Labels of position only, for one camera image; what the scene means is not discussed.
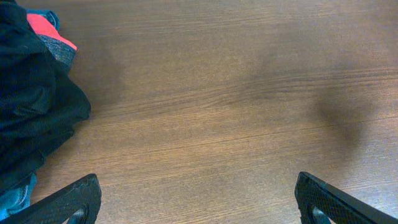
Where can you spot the grey heathered garment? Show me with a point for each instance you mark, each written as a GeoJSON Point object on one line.
{"type": "Point", "coordinates": [61, 51]}

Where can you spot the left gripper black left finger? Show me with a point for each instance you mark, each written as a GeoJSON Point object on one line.
{"type": "Point", "coordinates": [77, 203]}

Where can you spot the dark green t-shirt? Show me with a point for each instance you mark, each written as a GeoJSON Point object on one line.
{"type": "Point", "coordinates": [39, 103]}

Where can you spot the red garment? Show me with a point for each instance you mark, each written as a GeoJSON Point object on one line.
{"type": "Point", "coordinates": [42, 26]}

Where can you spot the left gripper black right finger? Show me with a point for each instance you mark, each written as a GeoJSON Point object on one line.
{"type": "Point", "coordinates": [320, 202]}

